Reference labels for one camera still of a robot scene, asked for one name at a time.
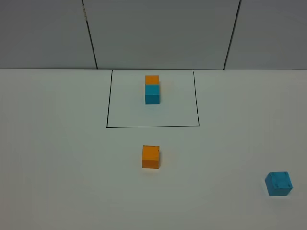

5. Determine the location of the blue template block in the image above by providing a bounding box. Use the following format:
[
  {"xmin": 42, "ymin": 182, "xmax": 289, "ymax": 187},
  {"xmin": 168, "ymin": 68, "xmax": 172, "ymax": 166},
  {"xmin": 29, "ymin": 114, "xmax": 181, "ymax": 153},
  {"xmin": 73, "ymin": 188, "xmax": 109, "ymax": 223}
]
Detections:
[{"xmin": 145, "ymin": 85, "xmax": 160, "ymax": 104}]

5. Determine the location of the orange template block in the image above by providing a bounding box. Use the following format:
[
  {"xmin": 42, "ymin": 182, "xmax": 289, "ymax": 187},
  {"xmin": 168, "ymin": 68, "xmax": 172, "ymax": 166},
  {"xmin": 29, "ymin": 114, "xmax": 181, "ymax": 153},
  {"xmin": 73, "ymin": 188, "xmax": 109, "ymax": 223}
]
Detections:
[{"xmin": 145, "ymin": 75, "xmax": 160, "ymax": 85}]

